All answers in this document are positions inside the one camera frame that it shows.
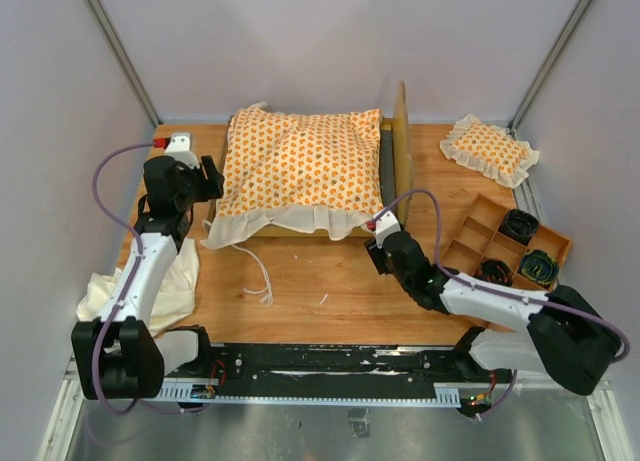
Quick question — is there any dark rolled sock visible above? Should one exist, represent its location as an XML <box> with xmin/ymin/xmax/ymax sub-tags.
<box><xmin>499</xmin><ymin>209</ymin><xmax>540</xmax><ymax>246</ymax></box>
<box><xmin>518</xmin><ymin>249</ymin><xmax>559</xmax><ymax>288</ymax></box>
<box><xmin>474</xmin><ymin>258</ymin><xmax>513</xmax><ymax>287</ymax></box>

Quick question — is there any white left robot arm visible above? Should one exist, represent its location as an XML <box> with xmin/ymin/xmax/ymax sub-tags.
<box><xmin>71</xmin><ymin>155</ymin><xmax>224</xmax><ymax>402</ymax></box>

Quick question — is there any duck print bed cover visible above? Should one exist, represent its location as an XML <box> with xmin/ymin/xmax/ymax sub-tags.
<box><xmin>202</xmin><ymin>104</ymin><xmax>383</xmax><ymax>250</ymax></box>

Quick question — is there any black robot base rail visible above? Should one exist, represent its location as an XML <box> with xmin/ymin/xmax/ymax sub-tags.
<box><xmin>70</xmin><ymin>341</ymin><xmax>611</xmax><ymax>407</ymax></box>

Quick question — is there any cream cloth pile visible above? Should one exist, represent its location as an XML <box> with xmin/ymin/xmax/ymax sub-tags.
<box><xmin>76</xmin><ymin>233</ymin><xmax>200</xmax><ymax>336</ymax></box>

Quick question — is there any wooden compartment organizer box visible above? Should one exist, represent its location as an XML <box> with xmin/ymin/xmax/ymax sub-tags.
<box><xmin>441</xmin><ymin>194</ymin><xmax>572</xmax><ymax>290</ymax></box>

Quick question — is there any duck print small pillow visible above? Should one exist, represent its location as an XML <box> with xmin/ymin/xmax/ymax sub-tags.
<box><xmin>439</xmin><ymin>114</ymin><xmax>539</xmax><ymax>189</ymax></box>

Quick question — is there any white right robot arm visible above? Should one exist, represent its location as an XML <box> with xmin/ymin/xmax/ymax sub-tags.
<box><xmin>365</xmin><ymin>231</ymin><xmax>629</xmax><ymax>395</ymax></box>

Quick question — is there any dark rolled sock upper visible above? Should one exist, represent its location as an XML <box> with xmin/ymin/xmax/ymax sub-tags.
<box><xmin>499</xmin><ymin>209</ymin><xmax>540</xmax><ymax>246</ymax></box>

